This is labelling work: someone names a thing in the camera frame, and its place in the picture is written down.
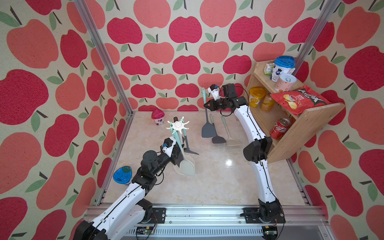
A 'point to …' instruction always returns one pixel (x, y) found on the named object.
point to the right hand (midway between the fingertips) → (206, 106)
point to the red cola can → (280, 128)
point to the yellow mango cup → (255, 94)
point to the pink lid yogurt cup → (158, 116)
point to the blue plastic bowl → (122, 175)
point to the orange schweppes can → (267, 103)
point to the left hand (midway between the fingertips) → (182, 146)
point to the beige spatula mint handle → (230, 142)
